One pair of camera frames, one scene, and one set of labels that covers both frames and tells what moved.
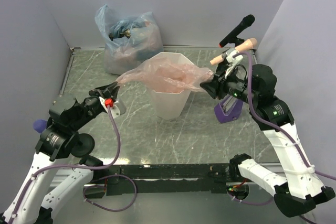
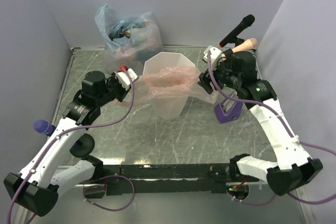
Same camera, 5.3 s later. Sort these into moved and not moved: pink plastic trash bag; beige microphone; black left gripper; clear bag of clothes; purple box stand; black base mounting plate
Moved: black left gripper; pink plastic trash bag
Not moved: clear bag of clothes; black base mounting plate; beige microphone; purple box stand
